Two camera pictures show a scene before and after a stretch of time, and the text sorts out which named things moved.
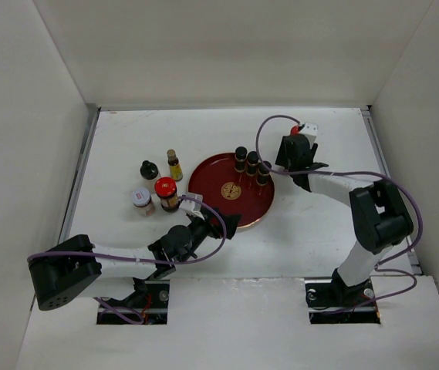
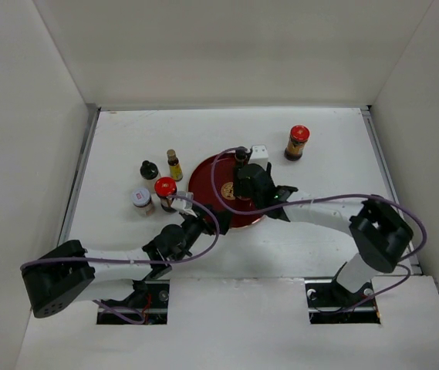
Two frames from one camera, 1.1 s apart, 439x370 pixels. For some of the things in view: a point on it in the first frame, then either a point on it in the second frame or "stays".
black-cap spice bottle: [240, 162] stays
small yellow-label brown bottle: [175, 167] stays
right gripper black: [282, 158] → [238, 185]
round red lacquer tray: [231, 191] stays
